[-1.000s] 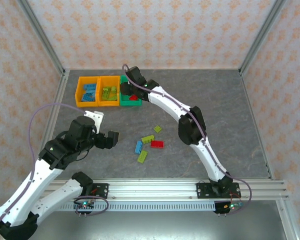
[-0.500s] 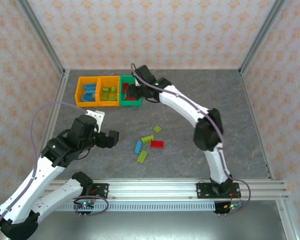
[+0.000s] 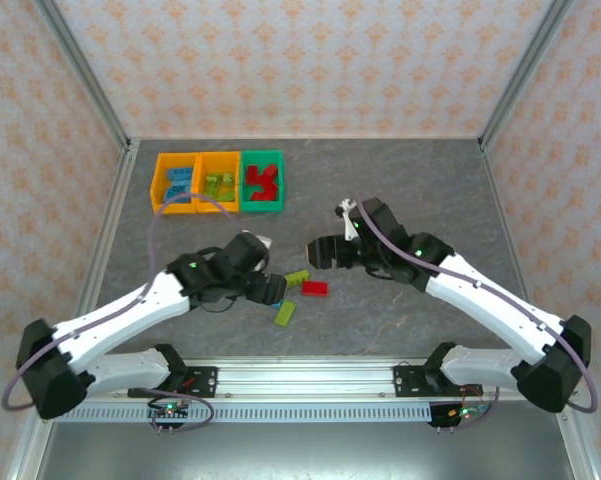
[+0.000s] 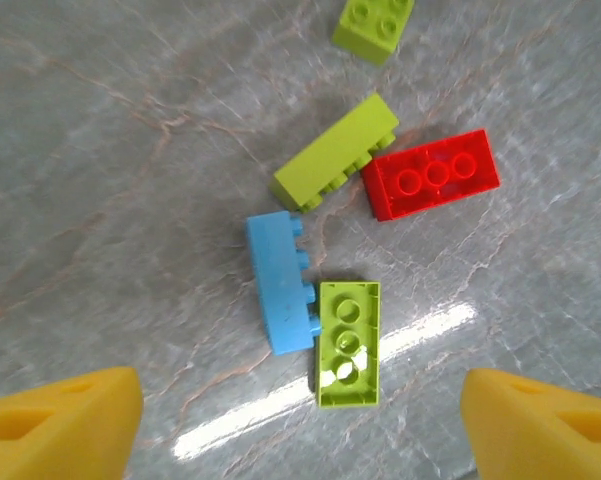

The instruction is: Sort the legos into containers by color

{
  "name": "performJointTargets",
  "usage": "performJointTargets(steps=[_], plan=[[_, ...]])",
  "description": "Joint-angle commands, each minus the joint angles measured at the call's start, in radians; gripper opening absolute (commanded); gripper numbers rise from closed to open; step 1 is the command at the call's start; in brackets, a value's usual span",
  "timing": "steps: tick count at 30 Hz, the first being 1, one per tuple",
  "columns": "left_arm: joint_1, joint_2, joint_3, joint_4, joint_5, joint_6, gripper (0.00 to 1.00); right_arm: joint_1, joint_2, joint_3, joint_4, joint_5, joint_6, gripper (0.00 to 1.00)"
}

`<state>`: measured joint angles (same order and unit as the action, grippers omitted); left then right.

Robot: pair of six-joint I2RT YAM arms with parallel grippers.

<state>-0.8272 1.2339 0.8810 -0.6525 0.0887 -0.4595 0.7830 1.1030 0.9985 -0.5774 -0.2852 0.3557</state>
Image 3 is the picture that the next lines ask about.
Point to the blue lego brick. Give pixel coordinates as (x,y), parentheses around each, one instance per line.
(278,303)
(182,187)
(171,195)
(180,173)

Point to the red lego brick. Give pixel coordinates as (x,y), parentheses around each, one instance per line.
(271,171)
(252,175)
(265,191)
(315,288)

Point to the small lime green lego brick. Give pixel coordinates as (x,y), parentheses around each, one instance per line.
(228,179)

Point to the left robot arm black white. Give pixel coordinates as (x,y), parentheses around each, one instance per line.
(120,315)

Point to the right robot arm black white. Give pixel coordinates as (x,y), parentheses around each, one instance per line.
(495,305)

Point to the green plastic bin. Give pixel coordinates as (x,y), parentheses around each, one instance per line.
(260,206)

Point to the orange plastic bin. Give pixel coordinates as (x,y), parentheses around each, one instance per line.
(202,165)
(175,209)

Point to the left circuit board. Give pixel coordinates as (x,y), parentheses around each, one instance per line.
(170,411)

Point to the circuit board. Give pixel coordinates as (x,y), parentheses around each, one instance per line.
(170,411)
(465,412)

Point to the grey metal panel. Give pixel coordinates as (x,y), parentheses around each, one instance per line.
(305,450)

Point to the right circuit board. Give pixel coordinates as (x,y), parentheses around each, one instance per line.
(465,412)

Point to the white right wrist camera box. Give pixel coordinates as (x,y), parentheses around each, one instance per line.
(349,225)

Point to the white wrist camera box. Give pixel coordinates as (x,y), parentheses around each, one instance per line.
(264,242)
(349,225)

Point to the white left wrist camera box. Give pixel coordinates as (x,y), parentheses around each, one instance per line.
(264,242)

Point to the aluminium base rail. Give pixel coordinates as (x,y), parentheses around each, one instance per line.
(305,380)

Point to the aluminium side rail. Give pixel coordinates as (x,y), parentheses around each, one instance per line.
(500,200)
(117,195)

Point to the aluminium frame post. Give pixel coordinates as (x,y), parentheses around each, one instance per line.
(526,65)
(81,65)

